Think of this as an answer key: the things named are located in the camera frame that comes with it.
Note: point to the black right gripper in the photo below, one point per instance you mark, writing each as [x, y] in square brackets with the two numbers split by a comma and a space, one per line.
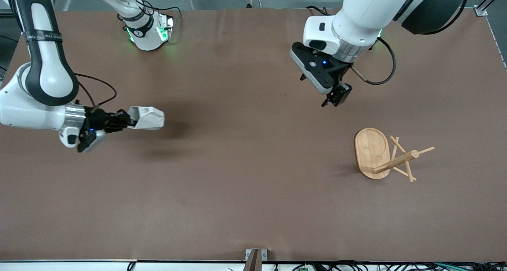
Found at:
[100, 118]

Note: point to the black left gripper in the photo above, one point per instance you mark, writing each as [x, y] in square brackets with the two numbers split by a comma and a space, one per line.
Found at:
[339, 73]

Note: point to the white hexagonal cup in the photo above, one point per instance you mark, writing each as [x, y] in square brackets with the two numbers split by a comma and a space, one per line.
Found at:
[148, 117]

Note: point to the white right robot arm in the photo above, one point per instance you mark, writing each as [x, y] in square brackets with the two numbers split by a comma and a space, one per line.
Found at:
[47, 81]

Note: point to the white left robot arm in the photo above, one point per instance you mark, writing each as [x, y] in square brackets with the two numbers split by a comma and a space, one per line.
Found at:
[376, 13]

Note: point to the wooden cup rack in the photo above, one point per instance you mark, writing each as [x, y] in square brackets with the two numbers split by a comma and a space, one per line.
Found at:
[372, 152]

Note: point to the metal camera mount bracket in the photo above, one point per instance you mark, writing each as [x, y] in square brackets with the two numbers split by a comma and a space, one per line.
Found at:
[255, 257]

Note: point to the aluminium frame profile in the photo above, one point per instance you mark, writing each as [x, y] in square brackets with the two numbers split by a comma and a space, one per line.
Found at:
[485, 7]

